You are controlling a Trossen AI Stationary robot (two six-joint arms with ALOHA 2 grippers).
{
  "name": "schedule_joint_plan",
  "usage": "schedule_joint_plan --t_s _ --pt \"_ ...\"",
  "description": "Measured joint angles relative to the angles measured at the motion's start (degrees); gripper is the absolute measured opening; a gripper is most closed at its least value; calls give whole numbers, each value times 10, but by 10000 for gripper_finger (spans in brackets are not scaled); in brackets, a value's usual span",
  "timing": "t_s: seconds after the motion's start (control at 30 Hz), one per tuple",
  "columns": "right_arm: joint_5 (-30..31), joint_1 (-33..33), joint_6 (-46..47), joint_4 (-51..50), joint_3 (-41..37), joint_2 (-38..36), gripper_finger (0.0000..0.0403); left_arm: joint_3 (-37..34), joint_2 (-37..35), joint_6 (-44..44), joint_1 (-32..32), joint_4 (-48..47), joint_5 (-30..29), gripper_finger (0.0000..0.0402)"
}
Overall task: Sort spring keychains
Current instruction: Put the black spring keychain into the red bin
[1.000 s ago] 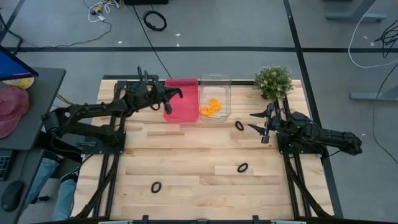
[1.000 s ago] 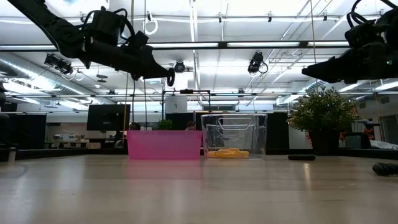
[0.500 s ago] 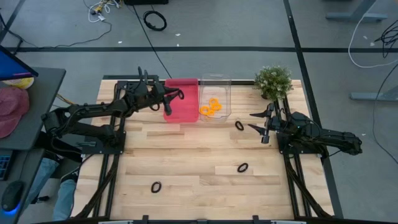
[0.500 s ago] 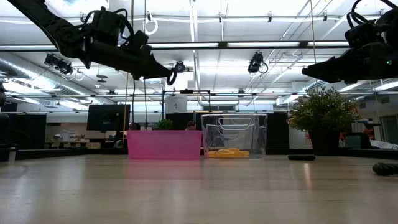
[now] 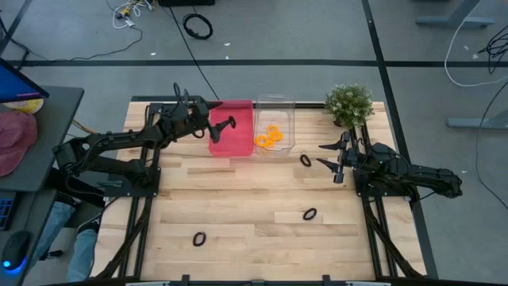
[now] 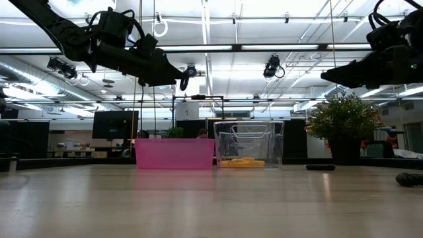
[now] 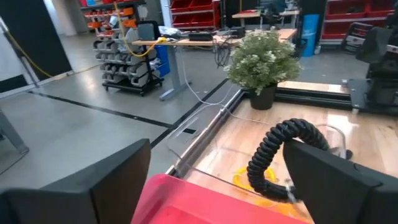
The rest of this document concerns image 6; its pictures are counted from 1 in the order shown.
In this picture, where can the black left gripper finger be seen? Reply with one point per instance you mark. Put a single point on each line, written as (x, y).
(165, 67)
(162, 82)

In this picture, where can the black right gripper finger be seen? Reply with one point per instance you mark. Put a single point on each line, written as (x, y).
(353, 67)
(357, 81)

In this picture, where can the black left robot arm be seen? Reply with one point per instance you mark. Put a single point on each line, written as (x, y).
(49, 23)

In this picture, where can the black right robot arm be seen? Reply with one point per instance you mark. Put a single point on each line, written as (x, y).
(414, 23)

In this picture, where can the potted plant with black pot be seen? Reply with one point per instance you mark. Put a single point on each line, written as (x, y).
(343, 119)

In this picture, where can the small green plant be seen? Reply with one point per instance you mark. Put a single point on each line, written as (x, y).
(175, 132)

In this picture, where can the person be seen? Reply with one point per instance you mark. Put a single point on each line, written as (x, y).
(143, 134)
(202, 133)

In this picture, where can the large black display screen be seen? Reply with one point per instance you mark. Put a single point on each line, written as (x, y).
(115, 124)

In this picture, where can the pink plastic bin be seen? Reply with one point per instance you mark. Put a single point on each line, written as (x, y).
(175, 153)

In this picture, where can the clear plastic bin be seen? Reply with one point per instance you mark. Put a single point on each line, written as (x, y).
(274, 145)

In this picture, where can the black overhead camera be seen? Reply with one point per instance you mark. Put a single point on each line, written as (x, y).
(191, 70)
(271, 66)
(62, 68)

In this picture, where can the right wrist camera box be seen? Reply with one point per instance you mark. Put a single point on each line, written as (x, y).
(385, 34)

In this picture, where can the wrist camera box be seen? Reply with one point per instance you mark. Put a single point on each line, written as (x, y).
(114, 26)
(385, 34)

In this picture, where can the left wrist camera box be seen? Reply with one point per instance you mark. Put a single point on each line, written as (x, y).
(114, 26)

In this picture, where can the thin black gantry frame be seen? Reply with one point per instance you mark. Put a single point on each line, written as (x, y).
(198, 96)

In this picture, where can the silver ventilation duct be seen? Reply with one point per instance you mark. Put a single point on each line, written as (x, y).
(20, 77)

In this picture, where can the black aluminium rig frame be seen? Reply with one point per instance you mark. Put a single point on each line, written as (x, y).
(82, 162)

